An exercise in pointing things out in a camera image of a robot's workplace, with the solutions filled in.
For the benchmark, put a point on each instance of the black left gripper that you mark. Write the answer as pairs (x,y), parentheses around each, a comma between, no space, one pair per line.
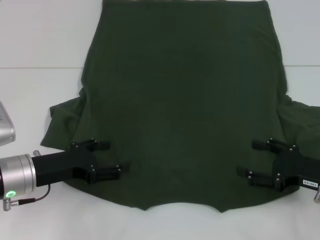
(57,166)

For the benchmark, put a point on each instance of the dark green shirt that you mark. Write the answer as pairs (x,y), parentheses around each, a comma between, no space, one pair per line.
(175,100)

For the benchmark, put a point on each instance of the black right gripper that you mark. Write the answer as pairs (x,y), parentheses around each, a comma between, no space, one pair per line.
(300,167)

